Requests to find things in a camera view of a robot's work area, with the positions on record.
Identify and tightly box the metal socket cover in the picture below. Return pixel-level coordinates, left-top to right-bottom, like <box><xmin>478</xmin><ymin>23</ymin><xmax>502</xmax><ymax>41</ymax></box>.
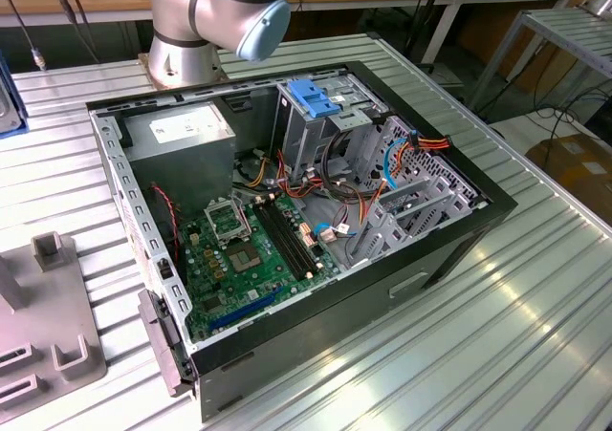
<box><xmin>204</xmin><ymin>196</ymin><xmax>252</xmax><ymax>248</ymax></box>

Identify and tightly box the brown cardboard box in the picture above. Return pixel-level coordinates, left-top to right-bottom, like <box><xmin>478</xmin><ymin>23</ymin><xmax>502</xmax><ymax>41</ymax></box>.
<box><xmin>525</xmin><ymin>132</ymin><xmax>612</xmax><ymax>212</ymax></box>

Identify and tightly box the black open PC case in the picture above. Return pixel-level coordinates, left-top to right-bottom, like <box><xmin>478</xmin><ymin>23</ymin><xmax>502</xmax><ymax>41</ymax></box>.
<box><xmin>84</xmin><ymin>60</ymin><xmax>520</xmax><ymax>422</ymax></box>

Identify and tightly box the black cable with silver plug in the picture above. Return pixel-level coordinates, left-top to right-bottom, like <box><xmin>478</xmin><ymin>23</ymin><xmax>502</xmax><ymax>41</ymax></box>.
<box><xmin>0</xmin><ymin>0</ymin><xmax>47</xmax><ymax>73</ymax></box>

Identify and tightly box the green motherboard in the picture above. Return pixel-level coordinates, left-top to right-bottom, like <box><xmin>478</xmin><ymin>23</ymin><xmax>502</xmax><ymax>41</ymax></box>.
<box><xmin>179</xmin><ymin>189</ymin><xmax>343</xmax><ymax>341</ymax></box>

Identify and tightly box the grey power supply unit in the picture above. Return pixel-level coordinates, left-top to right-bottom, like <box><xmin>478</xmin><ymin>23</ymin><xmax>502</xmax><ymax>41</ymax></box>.
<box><xmin>117</xmin><ymin>100</ymin><xmax>238</xmax><ymax>222</ymax></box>

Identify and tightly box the black RAM slot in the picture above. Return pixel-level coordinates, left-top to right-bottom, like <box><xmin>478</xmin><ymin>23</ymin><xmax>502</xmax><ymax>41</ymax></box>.
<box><xmin>265</xmin><ymin>200</ymin><xmax>320</xmax><ymax>277</ymax></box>
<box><xmin>251</xmin><ymin>204</ymin><xmax>307</xmax><ymax>282</ymax></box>

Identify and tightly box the orange red yellow power wire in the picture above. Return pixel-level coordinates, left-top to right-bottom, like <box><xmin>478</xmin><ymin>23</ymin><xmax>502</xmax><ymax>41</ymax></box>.
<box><xmin>356</xmin><ymin>132</ymin><xmax>453</xmax><ymax>231</ymax></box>

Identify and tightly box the CPU socket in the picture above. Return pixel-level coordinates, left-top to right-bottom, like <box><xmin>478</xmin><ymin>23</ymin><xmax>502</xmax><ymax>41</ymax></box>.
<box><xmin>225</xmin><ymin>239</ymin><xmax>265</xmax><ymax>275</ymax></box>

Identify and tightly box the grey card retention latch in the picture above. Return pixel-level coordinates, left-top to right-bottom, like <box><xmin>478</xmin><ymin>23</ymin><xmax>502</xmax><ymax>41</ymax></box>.
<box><xmin>137</xmin><ymin>288</ymin><xmax>197</xmax><ymax>399</ymax></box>

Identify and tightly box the metal slat side table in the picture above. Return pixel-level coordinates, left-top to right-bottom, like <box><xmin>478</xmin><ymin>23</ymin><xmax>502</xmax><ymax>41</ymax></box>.
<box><xmin>470</xmin><ymin>5</ymin><xmax>612</xmax><ymax>112</ymax></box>

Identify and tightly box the blue optical drive latch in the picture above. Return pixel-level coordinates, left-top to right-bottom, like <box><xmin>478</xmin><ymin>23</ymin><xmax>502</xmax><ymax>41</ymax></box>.
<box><xmin>288</xmin><ymin>79</ymin><xmax>341</xmax><ymax>120</ymax></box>

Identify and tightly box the blue expansion slot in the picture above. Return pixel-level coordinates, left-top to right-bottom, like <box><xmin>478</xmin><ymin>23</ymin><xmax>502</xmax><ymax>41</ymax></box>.
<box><xmin>206</xmin><ymin>290</ymin><xmax>279</xmax><ymax>332</ymax></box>

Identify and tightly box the black case fan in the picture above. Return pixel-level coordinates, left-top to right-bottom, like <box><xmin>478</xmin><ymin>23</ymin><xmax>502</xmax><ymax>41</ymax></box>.
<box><xmin>149</xmin><ymin>184</ymin><xmax>186</xmax><ymax>272</ymax></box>

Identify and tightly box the blue data wire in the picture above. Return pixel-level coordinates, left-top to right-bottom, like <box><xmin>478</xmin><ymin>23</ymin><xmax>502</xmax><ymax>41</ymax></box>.
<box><xmin>381</xmin><ymin>134</ymin><xmax>415</xmax><ymax>192</ymax></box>

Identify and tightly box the grey parts rack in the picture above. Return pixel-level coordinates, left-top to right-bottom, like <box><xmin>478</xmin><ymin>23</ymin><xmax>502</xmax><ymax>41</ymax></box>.
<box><xmin>0</xmin><ymin>229</ymin><xmax>110</xmax><ymax>411</ymax></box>

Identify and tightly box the multicolour internal wire bundle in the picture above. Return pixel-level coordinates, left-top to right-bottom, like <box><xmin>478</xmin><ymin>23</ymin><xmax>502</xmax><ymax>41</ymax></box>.
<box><xmin>236</xmin><ymin>146</ymin><xmax>383</xmax><ymax>212</ymax></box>

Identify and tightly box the metal optical drive cage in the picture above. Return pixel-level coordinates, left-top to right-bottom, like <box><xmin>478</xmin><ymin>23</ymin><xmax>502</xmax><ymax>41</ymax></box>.
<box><xmin>274</xmin><ymin>75</ymin><xmax>391</xmax><ymax>183</ymax></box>

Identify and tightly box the metal disk bay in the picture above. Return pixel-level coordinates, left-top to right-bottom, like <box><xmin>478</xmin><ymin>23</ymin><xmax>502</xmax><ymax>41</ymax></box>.
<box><xmin>347</xmin><ymin>177</ymin><xmax>482</xmax><ymax>266</ymax></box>

